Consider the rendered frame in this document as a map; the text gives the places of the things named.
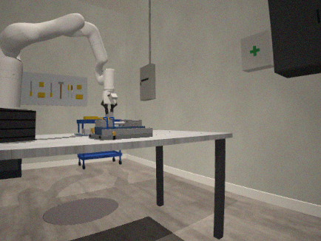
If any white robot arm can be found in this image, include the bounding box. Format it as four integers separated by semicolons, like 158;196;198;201
0;13;115;109

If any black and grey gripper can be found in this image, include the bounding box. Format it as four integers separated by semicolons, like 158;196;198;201
101;90;117;114

